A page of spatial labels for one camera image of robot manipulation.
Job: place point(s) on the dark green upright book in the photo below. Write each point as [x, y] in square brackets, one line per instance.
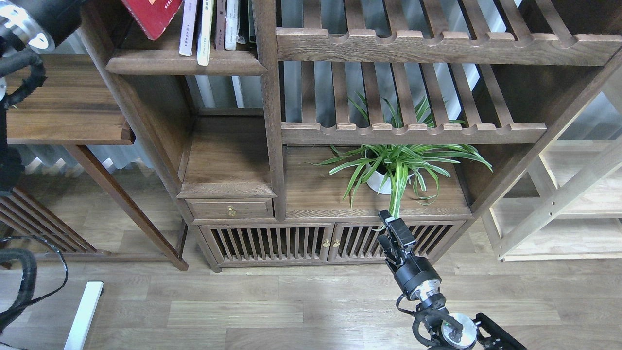
[251, 33]

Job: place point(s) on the white bar on floor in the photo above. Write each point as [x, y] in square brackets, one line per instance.
[84, 316]

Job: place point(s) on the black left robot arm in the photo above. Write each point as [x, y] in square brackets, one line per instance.
[43, 24]

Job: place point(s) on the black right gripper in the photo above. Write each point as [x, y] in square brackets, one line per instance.
[415, 276]

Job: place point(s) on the spider plant green leaves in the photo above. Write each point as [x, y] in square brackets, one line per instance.
[399, 166]

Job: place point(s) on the light wooden shelf frame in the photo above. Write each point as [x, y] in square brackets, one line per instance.
[568, 205]

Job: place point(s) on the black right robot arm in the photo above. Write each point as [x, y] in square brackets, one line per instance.
[434, 326]

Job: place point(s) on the white spine upright book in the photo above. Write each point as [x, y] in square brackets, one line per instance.
[234, 34]

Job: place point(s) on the pale lavender cover book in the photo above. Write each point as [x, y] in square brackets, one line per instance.
[187, 31]

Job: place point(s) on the red cover book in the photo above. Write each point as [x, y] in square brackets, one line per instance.
[153, 16]

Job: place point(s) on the brown spine upright book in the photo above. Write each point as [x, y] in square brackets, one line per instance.
[220, 24]

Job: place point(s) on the yellow green cover book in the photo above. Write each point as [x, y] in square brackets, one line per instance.
[203, 33]

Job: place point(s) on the dark wooden bookshelf cabinet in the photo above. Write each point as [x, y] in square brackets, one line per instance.
[248, 131]

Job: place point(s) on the dark wooden side table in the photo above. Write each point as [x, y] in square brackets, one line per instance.
[76, 110]

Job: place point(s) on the brass drawer knob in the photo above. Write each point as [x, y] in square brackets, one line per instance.
[231, 211]

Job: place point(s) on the white plant pot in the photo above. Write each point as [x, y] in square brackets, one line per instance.
[376, 180]

